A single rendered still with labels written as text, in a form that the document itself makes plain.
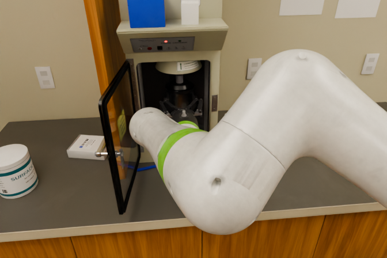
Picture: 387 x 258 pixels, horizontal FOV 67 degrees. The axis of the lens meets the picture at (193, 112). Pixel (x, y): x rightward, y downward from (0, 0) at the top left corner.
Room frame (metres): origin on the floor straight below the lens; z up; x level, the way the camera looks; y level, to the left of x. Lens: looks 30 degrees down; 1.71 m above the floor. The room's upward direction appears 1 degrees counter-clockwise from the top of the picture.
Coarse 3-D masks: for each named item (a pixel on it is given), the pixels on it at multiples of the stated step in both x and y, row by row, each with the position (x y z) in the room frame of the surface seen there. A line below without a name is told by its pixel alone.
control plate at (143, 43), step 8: (136, 40) 0.85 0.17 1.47; (144, 40) 0.86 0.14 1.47; (152, 40) 0.86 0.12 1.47; (160, 40) 0.86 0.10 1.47; (168, 40) 0.87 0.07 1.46; (176, 40) 0.87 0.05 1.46; (184, 40) 0.87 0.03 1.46; (192, 40) 0.88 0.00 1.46; (136, 48) 0.89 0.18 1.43; (144, 48) 0.89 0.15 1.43; (152, 48) 0.90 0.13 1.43; (176, 48) 0.91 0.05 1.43; (184, 48) 0.91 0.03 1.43; (192, 48) 0.91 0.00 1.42
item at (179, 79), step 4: (176, 76) 1.01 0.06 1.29; (180, 76) 1.01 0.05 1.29; (172, 80) 1.04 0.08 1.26; (176, 80) 1.01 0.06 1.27; (180, 80) 1.01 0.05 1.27; (184, 80) 1.04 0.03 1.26; (168, 84) 1.02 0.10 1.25; (172, 84) 1.00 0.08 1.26; (176, 84) 1.00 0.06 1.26; (180, 84) 1.00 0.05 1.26; (184, 84) 1.00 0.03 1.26; (188, 84) 1.01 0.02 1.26; (172, 88) 0.99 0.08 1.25; (176, 88) 0.98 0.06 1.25; (180, 88) 0.98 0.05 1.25; (184, 88) 0.98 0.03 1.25; (188, 88) 0.99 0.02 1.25
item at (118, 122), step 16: (112, 80) 0.74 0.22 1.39; (128, 80) 0.89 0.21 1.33; (112, 96) 0.71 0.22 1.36; (128, 96) 0.86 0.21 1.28; (112, 112) 0.68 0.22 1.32; (128, 112) 0.84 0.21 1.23; (112, 128) 0.66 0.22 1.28; (128, 128) 0.81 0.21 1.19; (128, 144) 0.79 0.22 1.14; (128, 160) 0.76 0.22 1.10; (112, 176) 0.61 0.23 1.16; (128, 176) 0.74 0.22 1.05
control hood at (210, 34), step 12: (120, 24) 0.88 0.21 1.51; (168, 24) 0.88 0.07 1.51; (180, 24) 0.88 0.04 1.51; (204, 24) 0.87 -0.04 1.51; (216, 24) 0.87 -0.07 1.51; (120, 36) 0.83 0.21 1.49; (132, 36) 0.84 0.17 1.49; (144, 36) 0.84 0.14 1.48; (156, 36) 0.85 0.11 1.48; (168, 36) 0.85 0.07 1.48; (180, 36) 0.86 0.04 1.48; (204, 36) 0.87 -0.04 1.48; (216, 36) 0.87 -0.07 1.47; (204, 48) 0.92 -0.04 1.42; (216, 48) 0.93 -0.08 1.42
